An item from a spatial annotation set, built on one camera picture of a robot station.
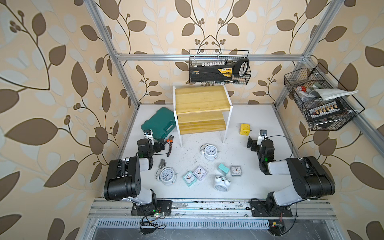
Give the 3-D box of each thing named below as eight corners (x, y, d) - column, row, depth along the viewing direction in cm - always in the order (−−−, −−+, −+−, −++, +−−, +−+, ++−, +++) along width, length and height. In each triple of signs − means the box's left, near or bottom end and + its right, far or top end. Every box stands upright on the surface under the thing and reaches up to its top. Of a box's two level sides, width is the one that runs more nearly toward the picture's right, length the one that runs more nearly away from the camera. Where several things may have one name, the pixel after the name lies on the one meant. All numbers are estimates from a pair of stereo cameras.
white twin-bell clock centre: (199, 159, 93) (199, 156, 90) (199, 147, 98) (199, 144, 95) (218, 159, 93) (219, 156, 90) (217, 147, 98) (217, 144, 95)
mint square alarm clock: (188, 187, 83) (188, 186, 81) (182, 179, 86) (181, 177, 84) (197, 180, 85) (197, 178, 83) (190, 171, 89) (190, 170, 86)
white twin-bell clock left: (155, 184, 84) (153, 182, 80) (158, 170, 89) (156, 167, 86) (175, 184, 84) (174, 182, 80) (177, 170, 89) (176, 167, 86)
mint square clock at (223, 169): (217, 170, 89) (218, 166, 85) (220, 166, 90) (221, 162, 86) (225, 176, 86) (226, 173, 82) (228, 172, 88) (229, 169, 84)
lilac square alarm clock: (192, 174, 88) (192, 172, 85) (199, 167, 90) (199, 165, 88) (200, 181, 85) (201, 180, 83) (207, 174, 87) (207, 172, 85)
